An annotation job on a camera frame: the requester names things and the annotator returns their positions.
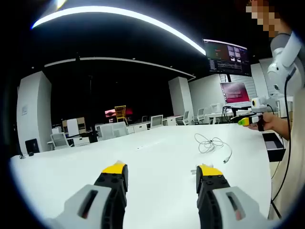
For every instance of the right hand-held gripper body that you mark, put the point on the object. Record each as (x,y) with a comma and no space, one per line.
(259,103)

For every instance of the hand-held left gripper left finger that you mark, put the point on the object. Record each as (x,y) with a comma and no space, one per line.
(95,205)

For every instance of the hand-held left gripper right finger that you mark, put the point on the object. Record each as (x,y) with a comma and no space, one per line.
(221,202)

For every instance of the white charger adapter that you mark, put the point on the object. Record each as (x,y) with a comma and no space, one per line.
(192,172)

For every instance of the white desk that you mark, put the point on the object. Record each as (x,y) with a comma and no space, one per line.
(155,148)

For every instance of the person's right hand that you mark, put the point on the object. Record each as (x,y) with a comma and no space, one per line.
(268,122)

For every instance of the laptop with red screen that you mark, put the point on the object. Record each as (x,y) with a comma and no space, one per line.
(234,93)

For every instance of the black open box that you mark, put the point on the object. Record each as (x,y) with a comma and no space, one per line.
(274,146)

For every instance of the white worn device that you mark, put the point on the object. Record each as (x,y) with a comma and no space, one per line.
(284,64)

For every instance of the person's torso in beige clothing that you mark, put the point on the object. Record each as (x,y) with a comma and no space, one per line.
(297,148)

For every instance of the white mesh office chair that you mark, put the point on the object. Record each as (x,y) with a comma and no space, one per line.
(59,140)

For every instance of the white and wooden cabinet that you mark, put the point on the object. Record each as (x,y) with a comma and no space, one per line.
(74,126)

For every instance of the black rectangular device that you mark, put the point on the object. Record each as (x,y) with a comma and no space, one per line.
(32,146)

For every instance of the white desktop monitor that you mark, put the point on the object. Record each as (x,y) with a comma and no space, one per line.
(156,121)

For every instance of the red glowing display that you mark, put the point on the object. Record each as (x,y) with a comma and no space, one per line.
(110,113)

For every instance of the yellow chair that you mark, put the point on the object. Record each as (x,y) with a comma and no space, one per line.
(120,113)

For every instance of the curved ceiling light strip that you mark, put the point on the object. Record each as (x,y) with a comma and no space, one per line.
(119,14)

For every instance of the large wall-mounted monitor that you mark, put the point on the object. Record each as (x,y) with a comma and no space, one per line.
(227,58)

